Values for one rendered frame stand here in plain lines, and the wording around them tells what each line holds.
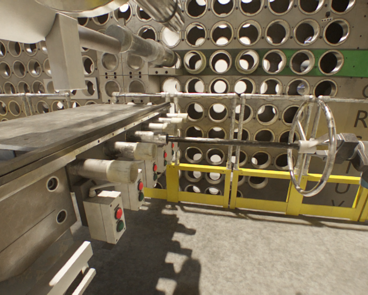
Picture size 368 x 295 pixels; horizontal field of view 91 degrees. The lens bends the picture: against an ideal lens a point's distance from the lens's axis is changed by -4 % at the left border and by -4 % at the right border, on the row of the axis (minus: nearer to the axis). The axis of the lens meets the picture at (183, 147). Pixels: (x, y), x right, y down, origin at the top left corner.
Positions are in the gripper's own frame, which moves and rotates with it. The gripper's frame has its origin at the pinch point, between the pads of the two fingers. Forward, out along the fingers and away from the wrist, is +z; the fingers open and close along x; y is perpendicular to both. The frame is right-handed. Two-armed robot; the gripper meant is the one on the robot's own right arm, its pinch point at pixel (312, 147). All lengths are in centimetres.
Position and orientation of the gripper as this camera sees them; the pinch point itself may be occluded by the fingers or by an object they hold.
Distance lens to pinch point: 90.2
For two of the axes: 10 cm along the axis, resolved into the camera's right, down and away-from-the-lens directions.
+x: -0.9, -6.7, -7.3
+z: -9.8, -0.6, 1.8
